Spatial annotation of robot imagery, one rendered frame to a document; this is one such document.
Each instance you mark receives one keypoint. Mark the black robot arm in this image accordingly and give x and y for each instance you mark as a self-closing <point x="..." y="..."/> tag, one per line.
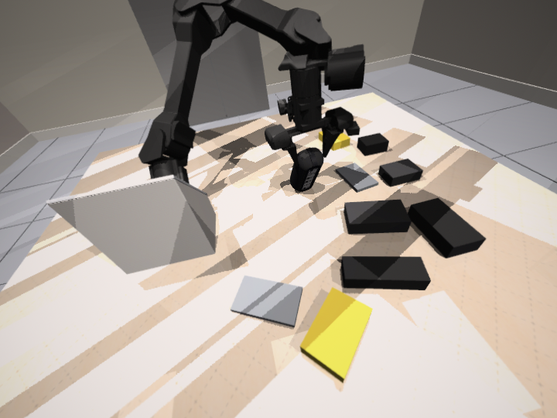
<point x="299" y="31"/>

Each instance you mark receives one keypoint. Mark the yellow rectangular block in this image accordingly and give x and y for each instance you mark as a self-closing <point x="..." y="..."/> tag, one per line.
<point x="336" y="332"/>
<point x="342" y="141"/>

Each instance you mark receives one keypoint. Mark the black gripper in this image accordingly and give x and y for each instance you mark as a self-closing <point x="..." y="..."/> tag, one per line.
<point x="307" y="118"/>

